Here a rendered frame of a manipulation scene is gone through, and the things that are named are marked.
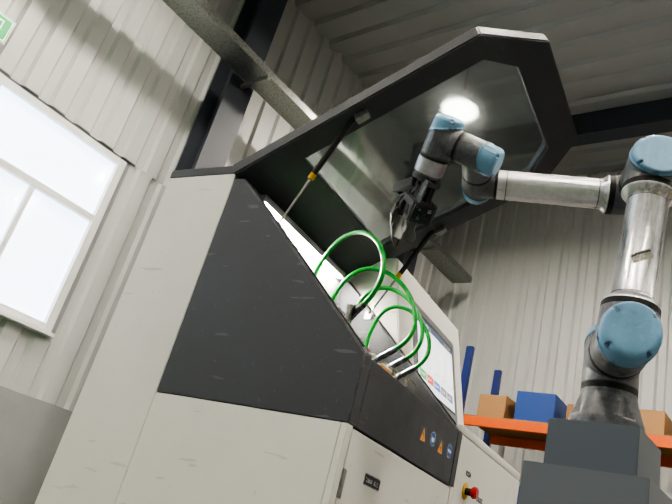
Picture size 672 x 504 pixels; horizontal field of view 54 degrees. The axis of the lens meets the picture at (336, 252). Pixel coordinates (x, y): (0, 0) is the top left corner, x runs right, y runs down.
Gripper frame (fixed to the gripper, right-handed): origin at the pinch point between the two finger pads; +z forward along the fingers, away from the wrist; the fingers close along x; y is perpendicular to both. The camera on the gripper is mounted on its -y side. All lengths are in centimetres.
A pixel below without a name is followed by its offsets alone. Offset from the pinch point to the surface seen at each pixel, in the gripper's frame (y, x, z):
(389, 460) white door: 38, 0, 41
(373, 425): 37.9, -8.6, 31.0
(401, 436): 32, 4, 38
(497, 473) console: 1, 71, 77
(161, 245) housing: -38, -53, 31
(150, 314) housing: -19, -54, 44
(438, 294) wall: -625, 450, 308
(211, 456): 29, -40, 51
